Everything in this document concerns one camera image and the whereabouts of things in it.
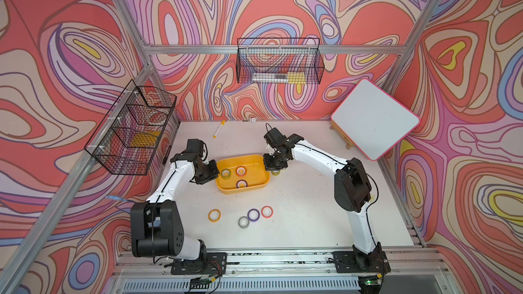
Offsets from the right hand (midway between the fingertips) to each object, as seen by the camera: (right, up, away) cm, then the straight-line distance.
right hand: (268, 172), depth 91 cm
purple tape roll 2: (-6, -17, -5) cm, 19 cm away
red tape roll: (-12, 0, +3) cm, 13 cm away
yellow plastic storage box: (-6, -3, +3) cm, 7 cm away
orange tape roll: (-23, -17, -6) cm, 29 cm away
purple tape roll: (-12, -4, 0) cm, 13 cm away
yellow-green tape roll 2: (+4, -1, +8) cm, 9 cm away
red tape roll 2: (0, -16, -4) cm, 17 cm away
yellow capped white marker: (-28, +21, +25) cm, 43 cm away
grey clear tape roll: (-10, -19, -8) cm, 23 cm away
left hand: (-21, 0, -3) cm, 22 cm away
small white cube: (-8, +27, +28) cm, 40 cm away
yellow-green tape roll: (-20, -1, +2) cm, 20 cm away
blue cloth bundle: (-50, -4, -25) cm, 56 cm away
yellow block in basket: (-44, +15, -19) cm, 50 cm away
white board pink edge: (+52, +24, +7) cm, 58 cm away
